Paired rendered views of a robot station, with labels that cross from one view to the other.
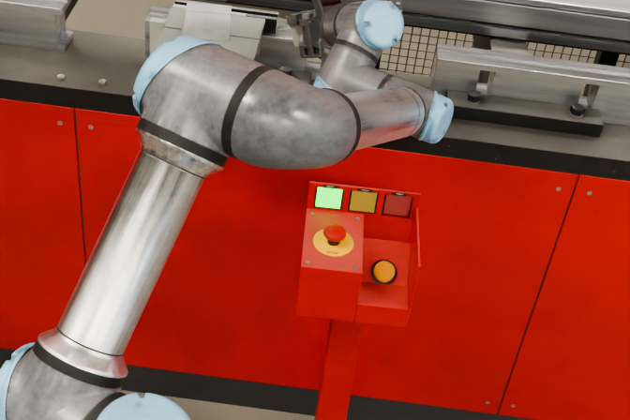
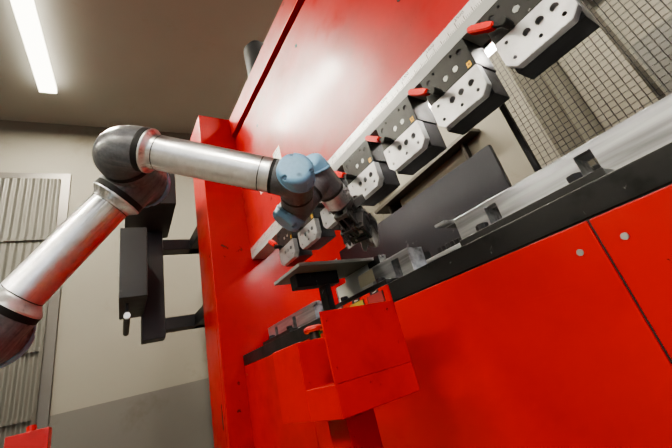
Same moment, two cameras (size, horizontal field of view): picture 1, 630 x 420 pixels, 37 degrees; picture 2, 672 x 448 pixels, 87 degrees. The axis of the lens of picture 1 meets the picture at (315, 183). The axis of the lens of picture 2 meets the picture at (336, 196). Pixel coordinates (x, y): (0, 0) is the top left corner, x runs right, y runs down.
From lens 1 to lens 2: 1.61 m
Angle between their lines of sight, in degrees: 80
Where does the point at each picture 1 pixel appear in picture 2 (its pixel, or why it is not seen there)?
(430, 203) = (476, 339)
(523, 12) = not seen: hidden behind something
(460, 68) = (471, 217)
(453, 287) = not seen: outside the picture
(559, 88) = (554, 179)
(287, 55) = (385, 273)
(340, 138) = (119, 131)
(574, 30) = not seen: hidden behind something
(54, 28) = (315, 313)
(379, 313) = (319, 400)
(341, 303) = (298, 393)
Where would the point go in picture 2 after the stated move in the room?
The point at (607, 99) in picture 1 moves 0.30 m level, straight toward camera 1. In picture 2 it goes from (612, 155) to (461, 171)
